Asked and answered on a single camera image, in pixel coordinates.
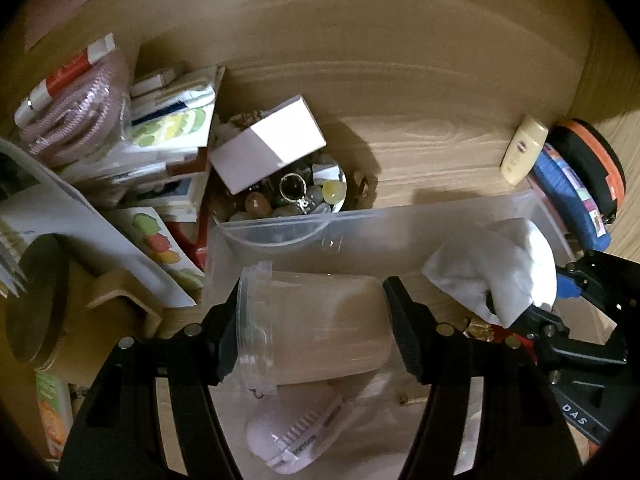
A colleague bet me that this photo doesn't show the fruit printed card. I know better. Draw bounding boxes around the fruit printed card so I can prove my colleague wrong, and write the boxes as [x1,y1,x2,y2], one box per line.
[119,207,207,305]

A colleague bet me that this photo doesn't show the dish of stone beads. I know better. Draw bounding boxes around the dish of stone beads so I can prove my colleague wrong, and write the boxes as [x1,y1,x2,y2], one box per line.
[210,110,349,225]

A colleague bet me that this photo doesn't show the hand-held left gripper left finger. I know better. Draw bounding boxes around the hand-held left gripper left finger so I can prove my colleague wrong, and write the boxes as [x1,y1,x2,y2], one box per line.
[59,284,242,480]

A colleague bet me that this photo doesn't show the fruit printed box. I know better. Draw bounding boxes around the fruit printed box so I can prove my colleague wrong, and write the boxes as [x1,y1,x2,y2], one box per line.
[119,64,227,181]

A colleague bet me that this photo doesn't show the white pink handheld device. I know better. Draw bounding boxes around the white pink handheld device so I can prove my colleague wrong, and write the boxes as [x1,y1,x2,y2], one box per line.
[244,392,359,476]

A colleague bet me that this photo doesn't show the clear plastic storage bin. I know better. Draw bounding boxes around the clear plastic storage bin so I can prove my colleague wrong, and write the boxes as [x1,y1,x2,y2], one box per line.
[204,190,577,480]

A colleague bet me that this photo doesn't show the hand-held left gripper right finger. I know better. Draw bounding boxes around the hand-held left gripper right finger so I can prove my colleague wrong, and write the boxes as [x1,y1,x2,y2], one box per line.
[383,276,577,480]

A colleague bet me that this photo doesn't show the white paper booklet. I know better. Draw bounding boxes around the white paper booklet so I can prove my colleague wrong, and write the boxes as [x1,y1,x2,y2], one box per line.
[0,137,197,308]

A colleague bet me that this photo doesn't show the white tissue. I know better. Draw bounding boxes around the white tissue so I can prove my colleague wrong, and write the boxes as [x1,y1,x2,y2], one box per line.
[422,217,558,329]

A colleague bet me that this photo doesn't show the white cardboard box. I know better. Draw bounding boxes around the white cardboard box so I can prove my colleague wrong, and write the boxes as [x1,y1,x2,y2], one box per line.
[207,93,328,196]

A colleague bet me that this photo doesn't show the blue printed packet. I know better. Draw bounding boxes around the blue printed packet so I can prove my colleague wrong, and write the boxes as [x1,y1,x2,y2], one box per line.
[529,142,612,254]

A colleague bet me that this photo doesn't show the clear plastic jar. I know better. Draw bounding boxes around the clear plastic jar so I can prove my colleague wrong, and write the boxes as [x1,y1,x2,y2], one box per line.
[236,262,394,397]

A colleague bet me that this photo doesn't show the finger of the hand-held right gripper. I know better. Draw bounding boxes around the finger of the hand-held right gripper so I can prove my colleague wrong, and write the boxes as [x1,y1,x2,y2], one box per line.
[484,296,629,367]
[556,251,640,322]

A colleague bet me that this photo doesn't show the red white box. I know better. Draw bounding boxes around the red white box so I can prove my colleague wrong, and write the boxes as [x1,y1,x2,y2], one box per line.
[162,147,213,272]

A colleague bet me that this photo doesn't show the cream lotion bottle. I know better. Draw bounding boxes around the cream lotion bottle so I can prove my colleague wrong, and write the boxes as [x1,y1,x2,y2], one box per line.
[500,114,550,185]

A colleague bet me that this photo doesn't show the round wooden disc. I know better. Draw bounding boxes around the round wooden disc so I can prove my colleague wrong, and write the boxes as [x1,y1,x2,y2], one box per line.
[4,233,72,372]

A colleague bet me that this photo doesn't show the wooden stand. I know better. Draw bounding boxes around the wooden stand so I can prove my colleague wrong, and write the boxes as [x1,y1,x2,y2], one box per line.
[65,255,166,341]

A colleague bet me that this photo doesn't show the small gold trinkets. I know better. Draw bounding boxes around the small gold trinkets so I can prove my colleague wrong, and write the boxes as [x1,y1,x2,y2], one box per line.
[461,317,493,343]

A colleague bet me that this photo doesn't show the pink coiled cable pack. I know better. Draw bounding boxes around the pink coiled cable pack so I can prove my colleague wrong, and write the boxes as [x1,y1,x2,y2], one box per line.
[14,32,132,167]

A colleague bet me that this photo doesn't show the black orange round case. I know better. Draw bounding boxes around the black orange round case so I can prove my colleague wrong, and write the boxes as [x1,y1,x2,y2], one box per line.
[551,118,627,222]

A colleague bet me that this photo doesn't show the green orange packet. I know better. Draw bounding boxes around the green orange packet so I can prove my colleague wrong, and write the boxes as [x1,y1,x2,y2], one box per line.
[34,370,76,462]

